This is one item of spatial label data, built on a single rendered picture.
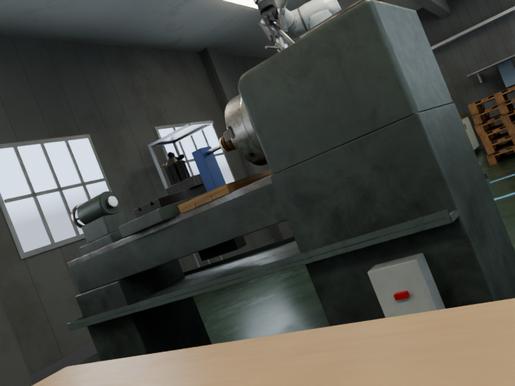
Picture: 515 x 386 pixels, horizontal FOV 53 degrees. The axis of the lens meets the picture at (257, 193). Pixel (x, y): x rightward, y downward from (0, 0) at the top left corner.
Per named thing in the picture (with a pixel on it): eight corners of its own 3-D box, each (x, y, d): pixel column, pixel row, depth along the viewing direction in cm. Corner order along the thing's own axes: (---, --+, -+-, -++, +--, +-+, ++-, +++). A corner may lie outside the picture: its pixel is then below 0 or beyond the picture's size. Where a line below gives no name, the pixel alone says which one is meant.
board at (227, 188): (275, 176, 241) (272, 168, 241) (229, 193, 212) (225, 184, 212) (228, 196, 259) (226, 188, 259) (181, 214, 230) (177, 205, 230)
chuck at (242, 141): (299, 143, 232) (264, 80, 227) (267, 169, 207) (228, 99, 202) (283, 151, 237) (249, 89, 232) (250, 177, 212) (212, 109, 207)
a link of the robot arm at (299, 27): (270, 14, 266) (295, 1, 262) (280, 27, 283) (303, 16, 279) (279, 36, 264) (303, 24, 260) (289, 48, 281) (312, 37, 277)
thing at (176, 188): (209, 181, 257) (205, 171, 257) (196, 185, 249) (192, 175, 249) (182, 194, 269) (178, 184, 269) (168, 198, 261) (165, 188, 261)
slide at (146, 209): (219, 188, 268) (216, 180, 268) (161, 207, 233) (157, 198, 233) (195, 198, 278) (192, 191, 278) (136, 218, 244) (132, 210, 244)
